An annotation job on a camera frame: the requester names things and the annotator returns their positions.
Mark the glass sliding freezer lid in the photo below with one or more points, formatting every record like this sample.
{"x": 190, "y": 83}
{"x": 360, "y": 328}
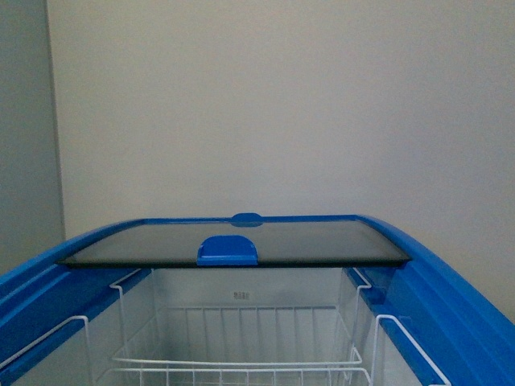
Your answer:
{"x": 244, "y": 241}

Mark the white chest freezer blue rim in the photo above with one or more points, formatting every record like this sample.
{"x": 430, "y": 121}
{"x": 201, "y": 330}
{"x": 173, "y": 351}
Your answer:
{"x": 419, "y": 323}

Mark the white wire freezer basket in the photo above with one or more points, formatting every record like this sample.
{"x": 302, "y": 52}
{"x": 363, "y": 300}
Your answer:
{"x": 297, "y": 345}

